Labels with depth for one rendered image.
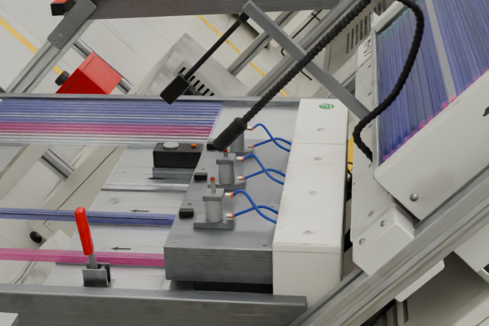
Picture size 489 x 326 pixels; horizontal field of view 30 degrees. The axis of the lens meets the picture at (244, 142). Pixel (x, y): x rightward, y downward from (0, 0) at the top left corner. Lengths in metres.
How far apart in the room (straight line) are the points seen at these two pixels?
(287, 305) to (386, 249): 0.15
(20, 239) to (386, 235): 2.03
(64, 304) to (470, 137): 0.52
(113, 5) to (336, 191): 1.44
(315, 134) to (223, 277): 0.33
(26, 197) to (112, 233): 1.79
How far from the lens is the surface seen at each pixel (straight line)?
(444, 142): 0.97
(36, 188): 3.13
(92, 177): 2.72
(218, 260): 1.11
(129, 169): 1.47
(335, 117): 1.43
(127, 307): 1.12
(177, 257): 1.11
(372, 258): 1.00
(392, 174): 0.98
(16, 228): 2.92
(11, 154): 1.57
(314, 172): 1.24
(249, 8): 1.26
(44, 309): 1.15
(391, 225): 0.98
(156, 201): 1.36
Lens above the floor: 1.68
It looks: 21 degrees down
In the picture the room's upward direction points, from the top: 46 degrees clockwise
